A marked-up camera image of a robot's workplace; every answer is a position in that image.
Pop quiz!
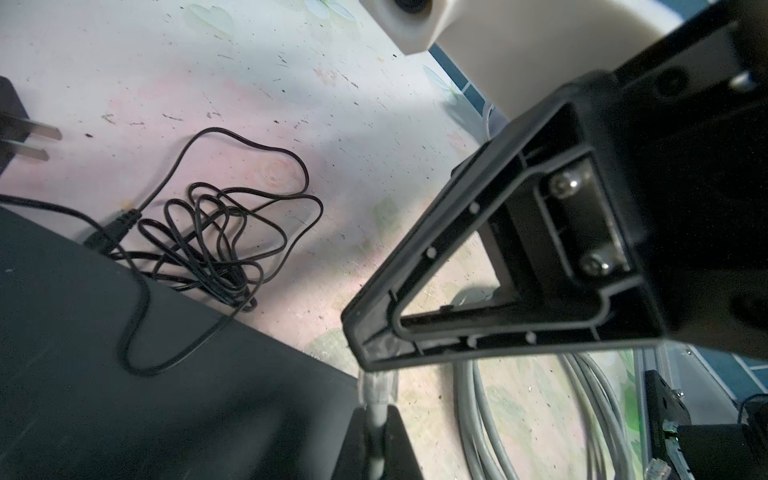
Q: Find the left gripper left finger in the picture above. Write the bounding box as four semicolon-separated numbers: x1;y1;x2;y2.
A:
331;407;368;480

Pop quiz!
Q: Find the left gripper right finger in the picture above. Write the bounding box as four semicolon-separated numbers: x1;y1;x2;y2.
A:
383;405;423;480

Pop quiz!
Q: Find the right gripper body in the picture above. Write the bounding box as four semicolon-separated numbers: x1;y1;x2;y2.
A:
599;1;767;359

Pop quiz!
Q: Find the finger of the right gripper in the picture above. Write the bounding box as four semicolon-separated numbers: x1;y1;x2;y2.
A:
341;72;666;372

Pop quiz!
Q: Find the grey ethernet cable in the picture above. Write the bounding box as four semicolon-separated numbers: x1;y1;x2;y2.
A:
356;353;673;480

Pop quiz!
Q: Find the black network switch box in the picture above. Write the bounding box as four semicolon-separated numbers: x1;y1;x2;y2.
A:
1;210;357;479

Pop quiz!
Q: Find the black power adapter with cord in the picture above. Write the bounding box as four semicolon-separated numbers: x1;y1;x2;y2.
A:
0;76;325;379

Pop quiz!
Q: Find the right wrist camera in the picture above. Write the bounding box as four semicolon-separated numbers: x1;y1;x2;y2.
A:
362;0;683;119

